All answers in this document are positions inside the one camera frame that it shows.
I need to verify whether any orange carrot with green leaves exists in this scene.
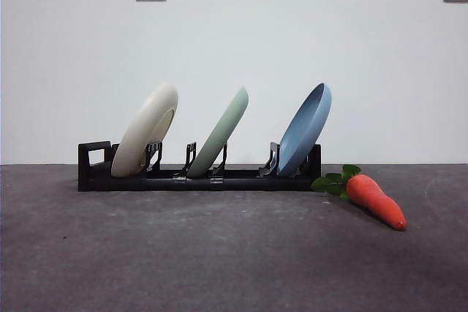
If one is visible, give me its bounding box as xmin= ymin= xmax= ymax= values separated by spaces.
xmin=310 ymin=164 xmax=408 ymax=232

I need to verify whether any cream plate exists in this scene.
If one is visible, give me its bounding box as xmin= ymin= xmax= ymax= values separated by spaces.
xmin=110 ymin=82 xmax=179 ymax=178

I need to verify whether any blue plate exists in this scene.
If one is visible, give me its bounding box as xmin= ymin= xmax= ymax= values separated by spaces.
xmin=276 ymin=83 xmax=333 ymax=178

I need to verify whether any black plate rack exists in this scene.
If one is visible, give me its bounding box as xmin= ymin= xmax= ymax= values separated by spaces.
xmin=78 ymin=140 xmax=322 ymax=193

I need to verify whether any green plate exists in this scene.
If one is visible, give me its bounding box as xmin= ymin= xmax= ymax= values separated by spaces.
xmin=186 ymin=86 xmax=250 ymax=179

